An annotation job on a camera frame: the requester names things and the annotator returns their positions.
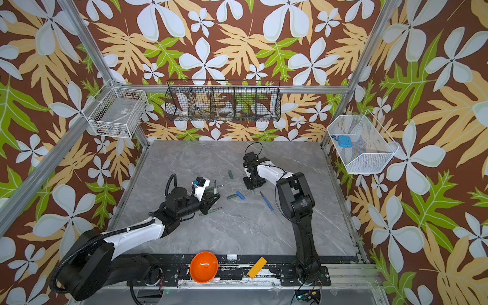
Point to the white wire basket left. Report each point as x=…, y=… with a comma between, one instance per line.
x=117, y=111

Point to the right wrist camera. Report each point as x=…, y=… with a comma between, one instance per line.
x=250, y=158

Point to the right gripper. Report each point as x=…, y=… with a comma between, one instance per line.
x=252, y=179

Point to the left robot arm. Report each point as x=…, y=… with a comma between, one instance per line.
x=98, y=260

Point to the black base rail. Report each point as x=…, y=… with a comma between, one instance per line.
x=279, y=269

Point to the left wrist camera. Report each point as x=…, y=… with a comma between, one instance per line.
x=199, y=185

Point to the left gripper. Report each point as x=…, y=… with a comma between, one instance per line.
x=205, y=204

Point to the black wire basket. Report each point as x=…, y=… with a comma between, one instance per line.
x=223, y=100

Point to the yellow block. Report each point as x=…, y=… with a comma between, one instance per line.
x=257, y=267

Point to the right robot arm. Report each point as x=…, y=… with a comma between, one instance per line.
x=296, y=204

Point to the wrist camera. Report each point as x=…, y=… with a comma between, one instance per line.
x=250, y=158
x=199, y=185

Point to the white wire basket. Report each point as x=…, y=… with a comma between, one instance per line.
x=373, y=146
x=117, y=111

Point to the blue object in basket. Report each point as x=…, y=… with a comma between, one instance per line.
x=343, y=141

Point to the white wire basket right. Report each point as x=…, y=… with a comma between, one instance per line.
x=373, y=146

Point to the orange bowl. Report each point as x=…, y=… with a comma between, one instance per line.
x=204, y=267

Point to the blue pen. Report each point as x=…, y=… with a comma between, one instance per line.
x=267, y=201

